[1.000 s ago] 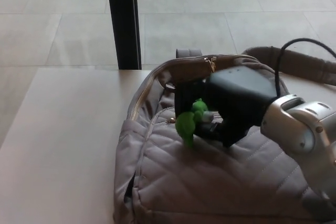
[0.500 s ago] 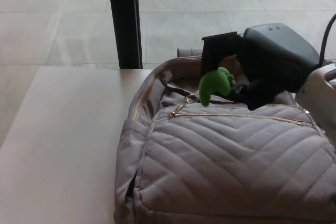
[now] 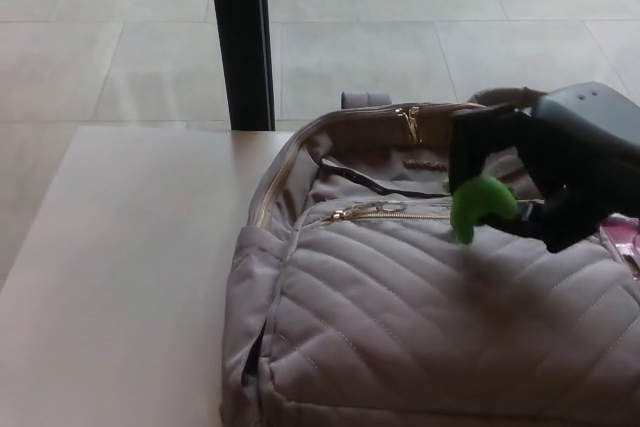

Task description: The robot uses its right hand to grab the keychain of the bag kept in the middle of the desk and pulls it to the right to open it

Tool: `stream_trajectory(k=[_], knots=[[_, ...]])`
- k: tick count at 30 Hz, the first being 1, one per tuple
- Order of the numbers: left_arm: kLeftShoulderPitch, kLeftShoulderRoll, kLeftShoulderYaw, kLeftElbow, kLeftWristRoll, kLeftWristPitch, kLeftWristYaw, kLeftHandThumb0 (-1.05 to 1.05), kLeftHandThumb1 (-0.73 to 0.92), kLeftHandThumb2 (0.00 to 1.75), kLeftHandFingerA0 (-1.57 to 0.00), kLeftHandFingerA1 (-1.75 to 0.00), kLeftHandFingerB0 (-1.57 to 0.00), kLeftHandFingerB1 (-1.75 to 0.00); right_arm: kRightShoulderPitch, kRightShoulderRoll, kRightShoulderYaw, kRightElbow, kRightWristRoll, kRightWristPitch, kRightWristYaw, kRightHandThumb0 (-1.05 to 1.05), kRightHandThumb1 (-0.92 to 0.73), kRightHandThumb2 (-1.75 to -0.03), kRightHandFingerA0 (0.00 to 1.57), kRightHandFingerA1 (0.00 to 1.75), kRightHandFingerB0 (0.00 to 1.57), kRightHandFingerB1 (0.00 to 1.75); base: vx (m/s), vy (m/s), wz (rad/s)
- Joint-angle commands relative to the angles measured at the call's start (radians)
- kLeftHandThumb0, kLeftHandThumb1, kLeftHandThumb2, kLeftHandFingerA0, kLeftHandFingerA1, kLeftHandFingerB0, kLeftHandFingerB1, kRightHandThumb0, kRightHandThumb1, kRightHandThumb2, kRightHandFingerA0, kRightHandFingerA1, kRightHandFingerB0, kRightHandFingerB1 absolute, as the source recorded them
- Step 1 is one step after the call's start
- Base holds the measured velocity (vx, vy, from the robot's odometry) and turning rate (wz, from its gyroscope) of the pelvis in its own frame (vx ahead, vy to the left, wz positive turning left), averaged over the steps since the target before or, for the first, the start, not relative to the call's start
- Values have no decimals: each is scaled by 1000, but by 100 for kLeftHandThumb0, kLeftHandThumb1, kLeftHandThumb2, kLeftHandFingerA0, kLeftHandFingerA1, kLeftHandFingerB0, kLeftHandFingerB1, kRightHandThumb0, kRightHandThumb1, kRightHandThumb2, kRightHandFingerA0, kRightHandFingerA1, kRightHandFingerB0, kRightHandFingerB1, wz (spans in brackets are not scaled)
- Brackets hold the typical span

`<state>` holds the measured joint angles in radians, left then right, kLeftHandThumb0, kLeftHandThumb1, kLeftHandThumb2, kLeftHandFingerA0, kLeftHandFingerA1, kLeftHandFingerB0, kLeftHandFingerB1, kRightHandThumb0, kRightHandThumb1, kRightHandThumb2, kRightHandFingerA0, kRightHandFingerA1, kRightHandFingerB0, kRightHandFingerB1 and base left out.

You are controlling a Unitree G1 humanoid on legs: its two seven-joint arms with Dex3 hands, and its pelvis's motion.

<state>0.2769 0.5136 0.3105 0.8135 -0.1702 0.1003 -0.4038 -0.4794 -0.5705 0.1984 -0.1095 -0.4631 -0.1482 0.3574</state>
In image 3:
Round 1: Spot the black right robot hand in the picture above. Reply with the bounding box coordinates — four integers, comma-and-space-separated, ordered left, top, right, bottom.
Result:
446, 104, 640, 255

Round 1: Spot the green plush keychain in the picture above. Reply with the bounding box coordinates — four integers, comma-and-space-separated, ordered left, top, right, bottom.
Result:
378, 172, 520, 247

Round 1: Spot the grey quilted backpack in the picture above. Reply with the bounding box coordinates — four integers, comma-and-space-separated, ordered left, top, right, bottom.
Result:
233, 86, 640, 427

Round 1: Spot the purple transparent bottle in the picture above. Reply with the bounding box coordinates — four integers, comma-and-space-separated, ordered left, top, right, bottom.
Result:
598, 213, 640, 271

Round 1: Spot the black window frame post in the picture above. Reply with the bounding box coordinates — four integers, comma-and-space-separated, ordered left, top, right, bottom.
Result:
206, 0, 277, 133

